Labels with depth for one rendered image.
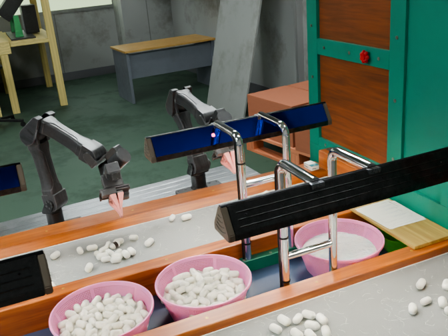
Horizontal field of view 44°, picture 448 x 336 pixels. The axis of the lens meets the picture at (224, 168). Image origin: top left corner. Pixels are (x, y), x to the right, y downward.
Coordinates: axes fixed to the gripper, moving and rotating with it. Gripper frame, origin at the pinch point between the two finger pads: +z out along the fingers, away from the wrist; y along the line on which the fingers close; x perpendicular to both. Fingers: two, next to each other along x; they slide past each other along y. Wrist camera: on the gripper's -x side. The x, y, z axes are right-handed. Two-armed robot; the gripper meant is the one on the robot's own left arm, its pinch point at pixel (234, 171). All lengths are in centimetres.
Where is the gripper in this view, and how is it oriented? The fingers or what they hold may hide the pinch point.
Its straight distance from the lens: 201.7
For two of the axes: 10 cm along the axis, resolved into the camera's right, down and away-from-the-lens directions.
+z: 3.5, 8.3, -4.3
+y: 9.2, -2.1, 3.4
